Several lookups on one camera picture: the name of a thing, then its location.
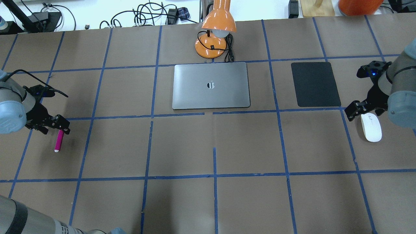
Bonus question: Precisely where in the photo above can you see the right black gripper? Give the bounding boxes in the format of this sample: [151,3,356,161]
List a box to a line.
[344,61,392,122]

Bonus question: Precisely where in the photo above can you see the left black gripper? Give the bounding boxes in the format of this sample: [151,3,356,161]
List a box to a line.
[23,85,71,135]

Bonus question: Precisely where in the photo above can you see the pink highlighter pen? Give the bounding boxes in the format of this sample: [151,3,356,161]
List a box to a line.
[54,130,64,153]

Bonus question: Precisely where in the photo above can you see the white computer mouse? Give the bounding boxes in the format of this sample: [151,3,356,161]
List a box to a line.
[360,113,382,142]

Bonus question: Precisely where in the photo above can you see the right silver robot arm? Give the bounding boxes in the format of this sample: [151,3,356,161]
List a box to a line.
[344,41,416,129]

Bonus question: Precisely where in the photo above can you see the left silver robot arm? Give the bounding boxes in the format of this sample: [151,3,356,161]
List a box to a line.
[0,70,81,234]

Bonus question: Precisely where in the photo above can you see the black mousepad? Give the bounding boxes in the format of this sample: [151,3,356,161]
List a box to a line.
[291,62,341,108]

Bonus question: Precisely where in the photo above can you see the silver laptop notebook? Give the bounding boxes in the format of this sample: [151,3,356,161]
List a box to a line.
[171,62,251,110]

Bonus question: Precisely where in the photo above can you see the wooden stand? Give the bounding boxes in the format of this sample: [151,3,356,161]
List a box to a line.
[299,0,335,18]

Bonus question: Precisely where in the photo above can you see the black power adapter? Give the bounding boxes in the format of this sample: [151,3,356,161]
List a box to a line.
[288,0,299,19]

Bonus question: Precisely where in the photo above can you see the black lamp power cable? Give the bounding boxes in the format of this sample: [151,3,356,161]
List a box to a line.
[197,30,235,63]

